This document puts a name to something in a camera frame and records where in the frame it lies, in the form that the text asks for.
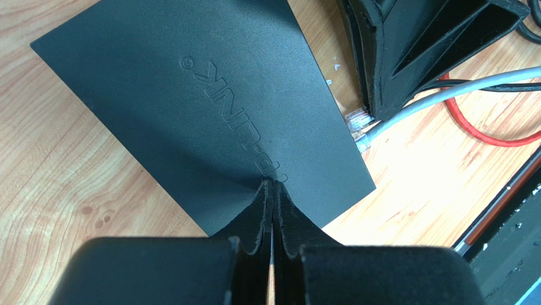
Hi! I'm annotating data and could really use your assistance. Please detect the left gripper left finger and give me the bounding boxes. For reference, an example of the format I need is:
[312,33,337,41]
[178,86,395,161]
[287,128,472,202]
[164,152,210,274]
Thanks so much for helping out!
[50,180,273,304]

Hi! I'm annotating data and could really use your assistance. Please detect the black ethernet cable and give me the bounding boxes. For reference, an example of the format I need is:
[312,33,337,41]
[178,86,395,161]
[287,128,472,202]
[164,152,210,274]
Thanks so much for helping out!
[344,0,541,136]

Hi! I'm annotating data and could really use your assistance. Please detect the grey ethernet cable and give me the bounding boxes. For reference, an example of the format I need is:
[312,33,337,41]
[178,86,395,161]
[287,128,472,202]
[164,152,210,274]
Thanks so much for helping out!
[354,65,541,154]

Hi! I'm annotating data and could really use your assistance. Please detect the red ethernet cable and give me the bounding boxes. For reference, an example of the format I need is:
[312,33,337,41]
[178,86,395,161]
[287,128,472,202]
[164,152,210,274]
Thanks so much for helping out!
[438,72,541,148]

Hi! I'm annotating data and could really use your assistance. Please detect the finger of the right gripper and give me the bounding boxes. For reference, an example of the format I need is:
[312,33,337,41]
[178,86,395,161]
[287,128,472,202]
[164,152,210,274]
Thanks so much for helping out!
[359,0,530,120]
[337,0,371,114]

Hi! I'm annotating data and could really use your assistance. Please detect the black network switch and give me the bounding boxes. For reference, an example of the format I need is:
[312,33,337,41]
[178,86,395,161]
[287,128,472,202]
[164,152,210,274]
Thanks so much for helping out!
[30,1,375,235]

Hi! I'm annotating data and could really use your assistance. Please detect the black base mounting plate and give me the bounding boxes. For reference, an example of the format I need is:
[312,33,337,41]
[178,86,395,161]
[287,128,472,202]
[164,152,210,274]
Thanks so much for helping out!
[453,149,540,304]

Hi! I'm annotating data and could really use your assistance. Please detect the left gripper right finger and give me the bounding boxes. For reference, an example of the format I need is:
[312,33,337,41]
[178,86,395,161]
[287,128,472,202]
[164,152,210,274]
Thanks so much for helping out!
[272,182,484,304]

